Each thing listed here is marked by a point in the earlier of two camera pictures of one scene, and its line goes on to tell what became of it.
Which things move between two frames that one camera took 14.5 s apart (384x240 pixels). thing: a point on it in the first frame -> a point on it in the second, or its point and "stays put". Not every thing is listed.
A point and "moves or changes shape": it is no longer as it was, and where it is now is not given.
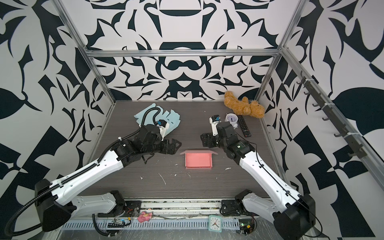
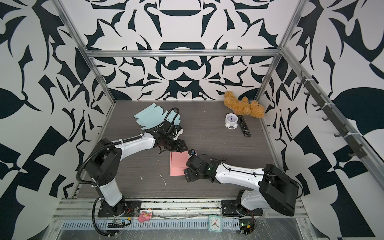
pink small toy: (144, 216) stays put
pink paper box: (200, 159) moves or changes shape
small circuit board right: (246, 225) stays put
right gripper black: (203, 138) -> (187, 174)
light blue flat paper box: (173, 118) stays put
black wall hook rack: (357, 150) stays put
